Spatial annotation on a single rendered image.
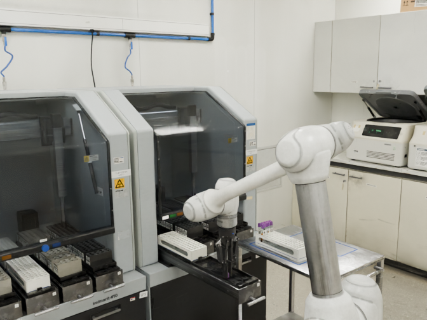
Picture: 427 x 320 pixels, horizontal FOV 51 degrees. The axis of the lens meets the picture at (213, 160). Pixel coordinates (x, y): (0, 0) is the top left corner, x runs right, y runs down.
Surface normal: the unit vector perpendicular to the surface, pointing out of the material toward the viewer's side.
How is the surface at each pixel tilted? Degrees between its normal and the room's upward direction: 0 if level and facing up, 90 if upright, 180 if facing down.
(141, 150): 90
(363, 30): 90
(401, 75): 90
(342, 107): 90
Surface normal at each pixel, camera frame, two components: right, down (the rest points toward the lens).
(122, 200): 0.64, 0.14
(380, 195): -0.76, 0.13
